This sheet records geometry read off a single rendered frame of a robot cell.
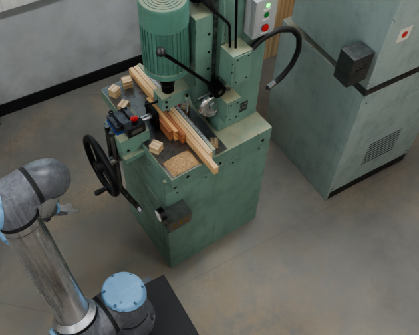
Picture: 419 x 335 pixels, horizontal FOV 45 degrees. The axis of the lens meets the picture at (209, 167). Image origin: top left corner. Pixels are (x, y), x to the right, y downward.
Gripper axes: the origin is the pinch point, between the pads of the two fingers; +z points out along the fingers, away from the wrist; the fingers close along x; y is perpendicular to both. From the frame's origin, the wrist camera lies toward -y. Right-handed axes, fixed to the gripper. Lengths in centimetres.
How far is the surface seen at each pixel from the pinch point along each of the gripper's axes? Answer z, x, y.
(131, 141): 17.9, -5.5, 33.7
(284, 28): 68, -16, 89
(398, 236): 165, -77, -13
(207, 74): 44, -7, 65
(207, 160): 37, -31, 40
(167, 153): 28.9, -16.2, 33.4
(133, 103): 31.1, 16.0, 34.4
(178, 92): 36, -4, 54
